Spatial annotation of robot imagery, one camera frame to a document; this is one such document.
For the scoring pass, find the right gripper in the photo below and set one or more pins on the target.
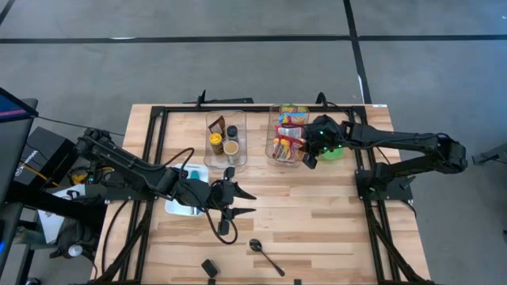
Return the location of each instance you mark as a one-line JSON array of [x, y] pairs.
[[326, 136]]

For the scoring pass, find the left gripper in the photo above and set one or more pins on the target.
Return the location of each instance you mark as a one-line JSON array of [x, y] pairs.
[[206, 196]]

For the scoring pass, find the red ramen noodle packet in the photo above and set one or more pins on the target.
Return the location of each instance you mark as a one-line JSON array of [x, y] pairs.
[[289, 131], [287, 148]]

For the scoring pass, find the blue beef ramen packet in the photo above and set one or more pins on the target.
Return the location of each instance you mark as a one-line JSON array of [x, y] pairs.
[[293, 118]]

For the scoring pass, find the teal plastic spoon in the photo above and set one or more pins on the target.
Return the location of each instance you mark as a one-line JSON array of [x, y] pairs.
[[196, 174]]

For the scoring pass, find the lime chili shrimp ramen packet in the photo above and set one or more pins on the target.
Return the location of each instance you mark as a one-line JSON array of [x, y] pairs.
[[293, 107]]

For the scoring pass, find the yellow lid jar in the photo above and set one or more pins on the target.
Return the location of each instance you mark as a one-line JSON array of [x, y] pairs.
[[216, 141]]

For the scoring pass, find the black lid spice jar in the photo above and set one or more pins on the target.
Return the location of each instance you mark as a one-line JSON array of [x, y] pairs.
[[232, 131]]

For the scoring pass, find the brown snack pouch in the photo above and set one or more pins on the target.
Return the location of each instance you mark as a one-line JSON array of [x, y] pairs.
[[216, 124]]

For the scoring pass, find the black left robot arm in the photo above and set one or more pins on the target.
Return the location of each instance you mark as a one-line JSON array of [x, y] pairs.
[[126, 166]]

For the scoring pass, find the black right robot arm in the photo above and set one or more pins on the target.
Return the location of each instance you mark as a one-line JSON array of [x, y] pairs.
[[396, 138]]

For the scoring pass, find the green plastic bowl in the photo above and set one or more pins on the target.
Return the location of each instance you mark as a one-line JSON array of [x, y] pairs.
[[330, 155]]

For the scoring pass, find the black spoon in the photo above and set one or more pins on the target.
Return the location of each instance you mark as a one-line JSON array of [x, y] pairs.
[[257, 245]]

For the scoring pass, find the white rectangular tray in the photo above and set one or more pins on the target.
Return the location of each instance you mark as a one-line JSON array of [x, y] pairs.
[[202, 167]]

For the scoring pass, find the clear plastic bin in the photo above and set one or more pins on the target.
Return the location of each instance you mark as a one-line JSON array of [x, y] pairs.
[[271, 118], [241, 130]]

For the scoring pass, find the white round bottle cap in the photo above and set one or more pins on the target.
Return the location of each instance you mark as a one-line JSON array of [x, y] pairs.
[[75, 250]]

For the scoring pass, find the white paper sheet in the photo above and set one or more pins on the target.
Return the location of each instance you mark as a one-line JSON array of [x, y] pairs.
[[51, 225]]

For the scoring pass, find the black box white lettering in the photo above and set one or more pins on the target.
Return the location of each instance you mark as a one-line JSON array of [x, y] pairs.
[[43, 150]]

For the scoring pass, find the dark computer monitor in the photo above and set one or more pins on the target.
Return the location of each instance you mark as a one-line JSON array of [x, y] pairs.
[[16, 150]]

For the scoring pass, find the black clamp bracket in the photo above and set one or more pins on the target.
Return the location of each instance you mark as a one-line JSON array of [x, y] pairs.
[[322, 99], [222, 101]]

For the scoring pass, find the small black table camera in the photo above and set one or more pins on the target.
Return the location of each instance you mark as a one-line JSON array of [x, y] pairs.
[[210, 268]]

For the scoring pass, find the black metal rig frame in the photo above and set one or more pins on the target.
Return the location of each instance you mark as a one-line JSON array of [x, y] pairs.
[[257, 107]]

